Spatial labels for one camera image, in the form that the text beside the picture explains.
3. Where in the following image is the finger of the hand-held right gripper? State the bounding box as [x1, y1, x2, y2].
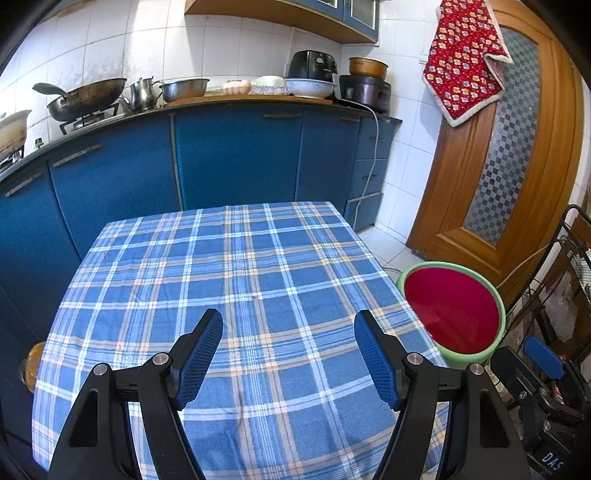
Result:
[524, 336, 573, 393]
[489, 346, 539, 416]

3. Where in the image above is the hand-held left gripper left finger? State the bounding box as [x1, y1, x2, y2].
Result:
[47, 308, 225, 480]

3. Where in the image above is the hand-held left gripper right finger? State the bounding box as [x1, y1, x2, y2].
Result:
[353, 309, 527, 480]

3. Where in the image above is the red bucket with green rim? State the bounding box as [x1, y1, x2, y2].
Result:
[396, 261, 507, 370]

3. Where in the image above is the clear plastic bag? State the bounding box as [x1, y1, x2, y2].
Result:
[545, 272, 591, 342]

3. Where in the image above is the blue plaid tablecloth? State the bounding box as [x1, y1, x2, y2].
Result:
[31, 200, 451, 480]

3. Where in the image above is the brown round object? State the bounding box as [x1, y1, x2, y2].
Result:
[18, 342, 47, 393]

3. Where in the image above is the wooden door with glass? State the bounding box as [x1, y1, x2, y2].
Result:
[406, 0, 587, 305]

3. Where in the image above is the blue drawer cabinet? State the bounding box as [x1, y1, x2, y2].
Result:
[344, 115, 402, 232]

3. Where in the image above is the blue kitchen cabinet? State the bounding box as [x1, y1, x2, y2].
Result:
[0, 104, 361, 416]

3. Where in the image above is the dark rice cooker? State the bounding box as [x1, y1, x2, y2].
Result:
[338, 75, 393, 115]

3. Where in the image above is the steel mixing bowl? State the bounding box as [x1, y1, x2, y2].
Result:
[159, 78, 211, 103]

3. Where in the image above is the steel kettle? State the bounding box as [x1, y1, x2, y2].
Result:
[129, 77, 165, 112]

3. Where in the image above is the white ceramic bowl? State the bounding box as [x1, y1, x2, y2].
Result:
[284, 78, 338, 99]

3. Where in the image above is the dark metal wok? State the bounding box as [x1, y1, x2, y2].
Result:
[32, 78, 127, 121]

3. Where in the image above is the golden inner pot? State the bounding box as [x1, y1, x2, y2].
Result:
[348, 56, 389, 78]

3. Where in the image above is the clay cooking pot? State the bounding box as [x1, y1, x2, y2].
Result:
[0, 110, 32, 155]

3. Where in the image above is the black air fryer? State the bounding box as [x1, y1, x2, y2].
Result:
[286, 50, 340, 81]

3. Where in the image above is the red floral quilted cloth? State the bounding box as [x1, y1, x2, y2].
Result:
[422, 0, 513, 128]

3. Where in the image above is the black wire rack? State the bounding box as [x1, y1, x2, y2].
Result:
[505, 203, 591, 370]

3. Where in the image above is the white power cable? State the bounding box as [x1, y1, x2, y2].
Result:
[339, 98, 380, 222]

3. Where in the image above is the blue wall cabinet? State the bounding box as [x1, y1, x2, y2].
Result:
[185, 0, 382, 45]

